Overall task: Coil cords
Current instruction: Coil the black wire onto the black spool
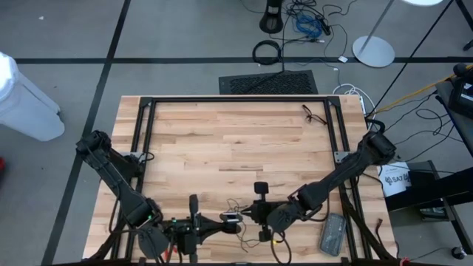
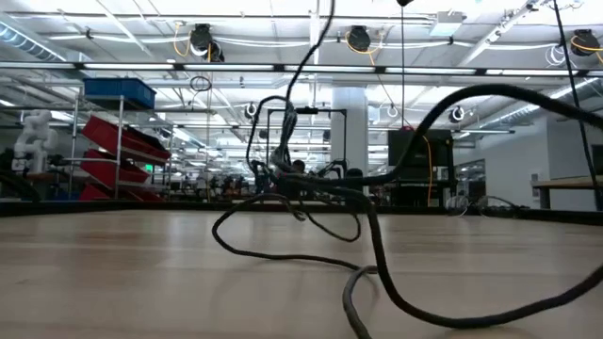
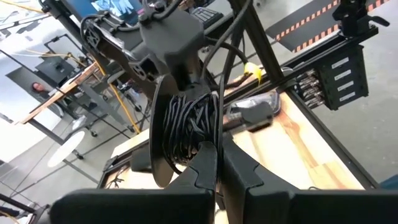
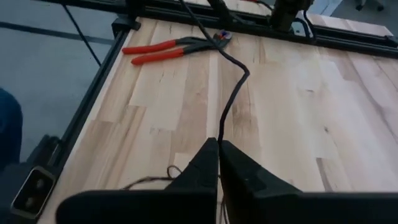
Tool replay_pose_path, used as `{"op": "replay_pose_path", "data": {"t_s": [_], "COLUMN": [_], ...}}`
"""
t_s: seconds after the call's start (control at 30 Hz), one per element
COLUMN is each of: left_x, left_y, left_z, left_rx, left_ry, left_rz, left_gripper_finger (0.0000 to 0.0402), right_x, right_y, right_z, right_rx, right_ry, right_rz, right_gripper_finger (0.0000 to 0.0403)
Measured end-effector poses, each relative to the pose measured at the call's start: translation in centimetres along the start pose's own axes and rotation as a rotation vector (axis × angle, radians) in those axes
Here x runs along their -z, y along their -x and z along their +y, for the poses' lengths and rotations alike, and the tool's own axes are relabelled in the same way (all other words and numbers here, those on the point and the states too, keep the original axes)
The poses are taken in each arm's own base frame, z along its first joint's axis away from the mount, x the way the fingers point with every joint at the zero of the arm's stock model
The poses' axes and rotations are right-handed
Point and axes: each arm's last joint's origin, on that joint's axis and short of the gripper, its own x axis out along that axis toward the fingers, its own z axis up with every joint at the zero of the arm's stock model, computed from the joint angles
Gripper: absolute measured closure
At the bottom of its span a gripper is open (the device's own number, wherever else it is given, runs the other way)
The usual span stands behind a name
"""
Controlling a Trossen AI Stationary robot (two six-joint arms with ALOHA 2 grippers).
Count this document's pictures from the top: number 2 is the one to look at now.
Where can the ceiling light strip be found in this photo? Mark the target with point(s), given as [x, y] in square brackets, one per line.
[226, 67]

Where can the black gantry frame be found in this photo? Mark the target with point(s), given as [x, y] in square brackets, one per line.
[311, 110]

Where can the wooden work table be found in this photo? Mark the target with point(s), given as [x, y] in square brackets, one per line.
[565, 183]

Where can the red storage bin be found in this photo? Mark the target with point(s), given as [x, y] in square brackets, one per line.
[113, 172]
[101, 194]
[118, 136]

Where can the background black robot arm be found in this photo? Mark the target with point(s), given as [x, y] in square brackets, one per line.
[354, 173]

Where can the white building column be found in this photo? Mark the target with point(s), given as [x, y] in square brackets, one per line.
[348, 122]

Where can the white robot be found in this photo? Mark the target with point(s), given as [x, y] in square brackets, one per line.
[35, 136]

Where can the black aluminium table frame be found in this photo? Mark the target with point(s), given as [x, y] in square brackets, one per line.
[94, 207]

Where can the black monitor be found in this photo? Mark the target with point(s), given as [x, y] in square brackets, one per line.
[440, 155]

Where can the blue storage bin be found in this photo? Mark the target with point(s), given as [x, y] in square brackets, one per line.
[120, 89]

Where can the person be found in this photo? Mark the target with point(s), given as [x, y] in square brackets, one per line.
[298, 166]

